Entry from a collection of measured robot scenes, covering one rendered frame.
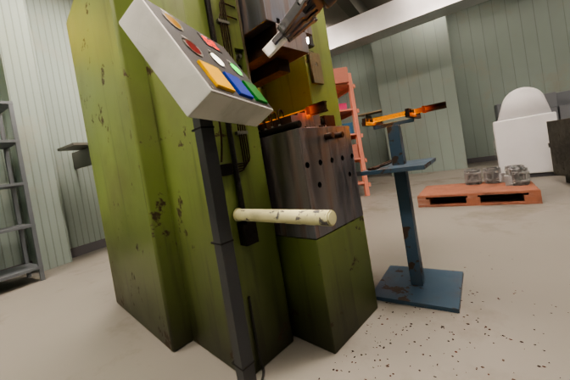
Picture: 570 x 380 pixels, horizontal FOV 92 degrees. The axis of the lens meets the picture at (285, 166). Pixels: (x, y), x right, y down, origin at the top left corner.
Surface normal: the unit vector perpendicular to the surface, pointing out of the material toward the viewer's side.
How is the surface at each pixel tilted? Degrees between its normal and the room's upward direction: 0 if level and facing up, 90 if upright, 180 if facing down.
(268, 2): 90
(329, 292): 90
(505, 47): 90
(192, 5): 90
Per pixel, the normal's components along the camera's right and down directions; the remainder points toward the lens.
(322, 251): 0.70, -0.10
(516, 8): -0.51, 0.11
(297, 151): -0.69, 0.13
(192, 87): -0.32, 0.07
